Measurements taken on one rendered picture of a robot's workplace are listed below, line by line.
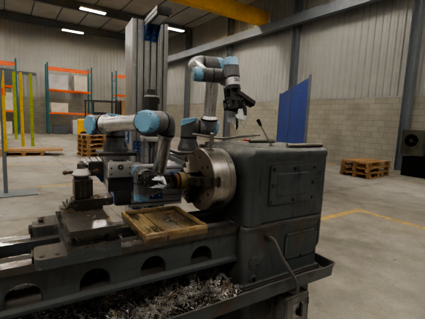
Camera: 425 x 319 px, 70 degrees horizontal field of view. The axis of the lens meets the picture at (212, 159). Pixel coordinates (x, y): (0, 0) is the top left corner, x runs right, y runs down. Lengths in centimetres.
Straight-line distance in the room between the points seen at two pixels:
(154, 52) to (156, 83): 20
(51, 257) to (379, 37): 1234
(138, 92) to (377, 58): 1106
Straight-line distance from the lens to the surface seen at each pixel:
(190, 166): 154
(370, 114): 1238
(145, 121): 156
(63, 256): 120
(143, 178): 151
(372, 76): 1262
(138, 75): 219
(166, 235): 134
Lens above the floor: 138
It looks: 7 degrees down
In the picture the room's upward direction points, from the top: 2 degrees clockwise
